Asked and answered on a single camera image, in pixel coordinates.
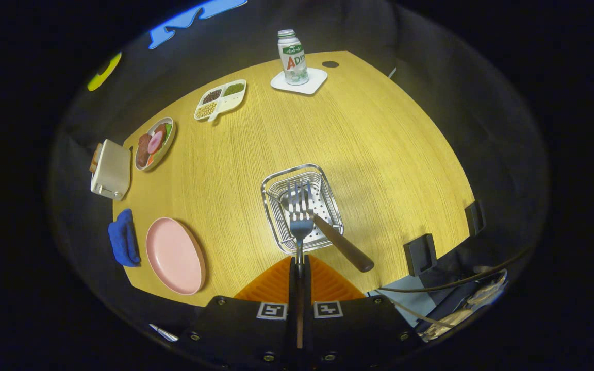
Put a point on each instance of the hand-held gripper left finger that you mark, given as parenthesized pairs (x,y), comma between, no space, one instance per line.
(245,330)

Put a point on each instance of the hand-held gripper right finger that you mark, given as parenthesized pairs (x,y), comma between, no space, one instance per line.
(359,330)

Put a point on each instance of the pale blue fabric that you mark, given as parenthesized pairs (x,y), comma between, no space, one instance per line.
(402,299)

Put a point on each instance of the black table clamp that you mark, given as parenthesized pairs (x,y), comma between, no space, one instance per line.
(419,254)
(474,217)

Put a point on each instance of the pink round plate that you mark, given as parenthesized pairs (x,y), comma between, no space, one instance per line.
(176,255)

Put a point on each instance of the blue towel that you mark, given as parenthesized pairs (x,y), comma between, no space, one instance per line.
(123,237)

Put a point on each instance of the grey oval food plate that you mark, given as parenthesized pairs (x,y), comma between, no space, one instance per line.
(169,147)

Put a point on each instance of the brown steak piece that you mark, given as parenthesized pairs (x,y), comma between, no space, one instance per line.
(143,150)

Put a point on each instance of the white toaster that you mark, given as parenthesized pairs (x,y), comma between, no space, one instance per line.
(114,170)

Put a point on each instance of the pink ham slice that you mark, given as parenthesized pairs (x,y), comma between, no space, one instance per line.
(155,141)

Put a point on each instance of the green lettuce leaf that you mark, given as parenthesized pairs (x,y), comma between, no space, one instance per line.
(168,129)

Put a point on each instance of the brown toast slices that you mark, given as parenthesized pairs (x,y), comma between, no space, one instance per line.
(95,157)

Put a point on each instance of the white divided bean tray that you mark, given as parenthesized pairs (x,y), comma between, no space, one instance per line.
(219,99)

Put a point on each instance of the white square coaster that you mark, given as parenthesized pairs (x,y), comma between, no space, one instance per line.
(315,82)

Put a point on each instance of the black table grommet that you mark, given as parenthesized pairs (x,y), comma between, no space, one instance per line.
(330,64)

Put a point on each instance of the white drink bottle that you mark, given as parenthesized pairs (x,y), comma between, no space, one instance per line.
(294,59)

